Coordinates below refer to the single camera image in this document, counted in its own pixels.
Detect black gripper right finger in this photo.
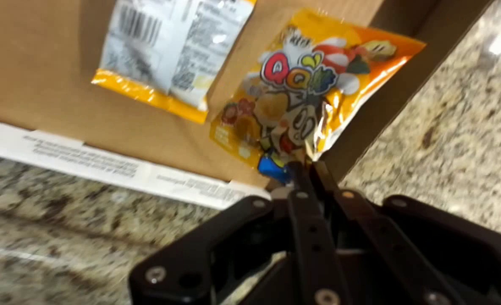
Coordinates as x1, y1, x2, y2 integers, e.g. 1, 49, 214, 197
311, 160, 501, 305

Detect shallow cardboard box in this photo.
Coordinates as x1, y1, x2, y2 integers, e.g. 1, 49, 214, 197
0, 0, 494, 212

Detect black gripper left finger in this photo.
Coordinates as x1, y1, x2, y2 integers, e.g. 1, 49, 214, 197
128, 160, 348, 305

